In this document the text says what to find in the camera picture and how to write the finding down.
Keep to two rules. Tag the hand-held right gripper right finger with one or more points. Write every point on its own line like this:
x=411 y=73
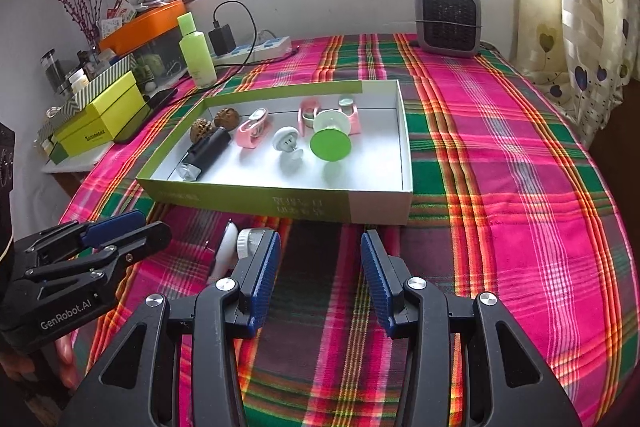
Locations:
x=377 y=282

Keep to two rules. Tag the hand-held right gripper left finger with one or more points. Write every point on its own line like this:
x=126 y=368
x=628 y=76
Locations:
x=265 y=277

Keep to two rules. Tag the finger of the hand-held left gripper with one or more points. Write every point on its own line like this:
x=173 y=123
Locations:
x=140 y=239
x=115 y=222

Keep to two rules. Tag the black white figure bottle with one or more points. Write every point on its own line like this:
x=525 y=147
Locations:
x=225 y=252

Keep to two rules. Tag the green cardboard box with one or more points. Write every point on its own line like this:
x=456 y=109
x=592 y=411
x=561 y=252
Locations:
x=300 y=172

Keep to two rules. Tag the black tube with clear end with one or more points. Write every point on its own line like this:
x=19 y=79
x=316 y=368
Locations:
x=207 y=149

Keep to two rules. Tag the brown walnut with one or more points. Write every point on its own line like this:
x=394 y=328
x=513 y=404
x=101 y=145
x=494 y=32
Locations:
x=226 y=114
x=200 y=128

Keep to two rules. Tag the white mushroom shaped plug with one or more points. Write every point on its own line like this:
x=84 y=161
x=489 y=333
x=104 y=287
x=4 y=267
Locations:
x=286 y=139

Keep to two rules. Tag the white cup with green disc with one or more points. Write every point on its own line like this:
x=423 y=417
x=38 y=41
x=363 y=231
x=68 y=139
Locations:
x=330 y=147

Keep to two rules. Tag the person's left hand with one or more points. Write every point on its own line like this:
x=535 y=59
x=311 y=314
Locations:
x=66 y=357

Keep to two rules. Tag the small green carton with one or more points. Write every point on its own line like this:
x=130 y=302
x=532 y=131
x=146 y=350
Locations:
x=50 y=147

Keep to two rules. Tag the yellow green shoe box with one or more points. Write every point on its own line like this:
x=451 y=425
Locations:
x=100 y=117

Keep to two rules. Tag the black phone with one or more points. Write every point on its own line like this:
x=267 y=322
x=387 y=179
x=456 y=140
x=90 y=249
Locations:
x=162 y=98

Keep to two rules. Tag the chevron pattern box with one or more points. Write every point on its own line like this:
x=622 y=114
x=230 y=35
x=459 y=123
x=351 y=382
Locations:
x=107 y=79

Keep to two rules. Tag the pink green plaid tablecloth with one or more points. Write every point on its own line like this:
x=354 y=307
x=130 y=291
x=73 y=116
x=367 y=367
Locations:
x=500 y=207

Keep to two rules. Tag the dark glass jar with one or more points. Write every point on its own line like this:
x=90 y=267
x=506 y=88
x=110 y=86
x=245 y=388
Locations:
x=52 y=72

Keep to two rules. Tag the clear plastic container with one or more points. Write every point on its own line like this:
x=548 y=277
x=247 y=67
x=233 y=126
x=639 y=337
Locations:
x=160 y=57

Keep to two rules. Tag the light green lotion bottle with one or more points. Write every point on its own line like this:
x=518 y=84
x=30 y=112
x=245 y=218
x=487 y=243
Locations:
x=197 y=57

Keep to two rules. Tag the orange box lid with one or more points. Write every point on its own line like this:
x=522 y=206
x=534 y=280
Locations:
x=145 y=27

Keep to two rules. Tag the colourful paper packets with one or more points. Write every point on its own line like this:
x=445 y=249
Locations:
x=117 y=17

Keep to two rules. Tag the black charger plug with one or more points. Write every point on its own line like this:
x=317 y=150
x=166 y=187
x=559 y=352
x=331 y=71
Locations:
x=222 y=39

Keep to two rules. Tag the white blue power strip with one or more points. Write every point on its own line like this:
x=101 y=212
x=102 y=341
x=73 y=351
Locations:
x=270 y=47

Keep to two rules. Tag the grey small fan heater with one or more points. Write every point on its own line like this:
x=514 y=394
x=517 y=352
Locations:
x=447 y=19

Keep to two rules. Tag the heart print curtain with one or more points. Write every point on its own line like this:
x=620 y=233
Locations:
x=590 y=32

